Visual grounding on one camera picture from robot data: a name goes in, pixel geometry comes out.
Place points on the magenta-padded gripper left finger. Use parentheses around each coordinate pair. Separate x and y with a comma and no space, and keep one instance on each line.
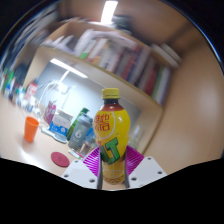
(80,173)

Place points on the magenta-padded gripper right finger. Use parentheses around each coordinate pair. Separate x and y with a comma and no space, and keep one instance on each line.
(146,171)

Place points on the yellow-labelled drink bottle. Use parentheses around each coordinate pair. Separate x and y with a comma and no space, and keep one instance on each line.
(111,133)

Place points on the flat round red coaster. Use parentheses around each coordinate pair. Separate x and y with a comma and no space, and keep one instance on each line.
(60,159)

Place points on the grey shaker bottle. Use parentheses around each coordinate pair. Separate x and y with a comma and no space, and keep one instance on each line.
(80,133)

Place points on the green plastic bottle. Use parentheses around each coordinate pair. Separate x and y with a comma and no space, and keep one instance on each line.
(75,121)

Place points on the blue and white box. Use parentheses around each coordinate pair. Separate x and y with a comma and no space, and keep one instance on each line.
(61,121)

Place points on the orange plastic cup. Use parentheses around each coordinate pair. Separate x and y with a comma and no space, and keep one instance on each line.
(31,130)

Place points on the pink pouch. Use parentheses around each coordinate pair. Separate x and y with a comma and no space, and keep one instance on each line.
(50,113)

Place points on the white jar with red label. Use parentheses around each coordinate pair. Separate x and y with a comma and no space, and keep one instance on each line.
(31,90)

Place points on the white desk lamp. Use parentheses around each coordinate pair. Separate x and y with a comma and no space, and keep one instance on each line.
(66,67)

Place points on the wooden shelf unit with books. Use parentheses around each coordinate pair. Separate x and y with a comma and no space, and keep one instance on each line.
(133,63)

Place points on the ceiling light tube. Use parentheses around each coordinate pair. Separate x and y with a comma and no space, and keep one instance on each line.
(109,11)

